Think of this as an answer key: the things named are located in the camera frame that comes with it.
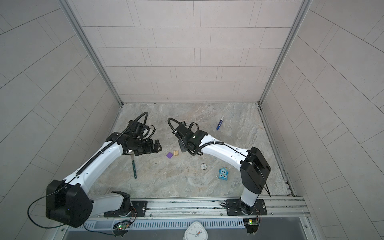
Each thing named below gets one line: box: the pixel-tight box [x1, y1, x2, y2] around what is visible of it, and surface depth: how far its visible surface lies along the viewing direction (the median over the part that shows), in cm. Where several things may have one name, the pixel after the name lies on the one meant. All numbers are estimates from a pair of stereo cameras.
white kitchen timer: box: [182, 221, 209, 240], surface depth 64 cm
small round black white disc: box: [200, 163, 208, 171], surface depth 86 cm
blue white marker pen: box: [216, 115, 225, 130], surface depth 107 cm
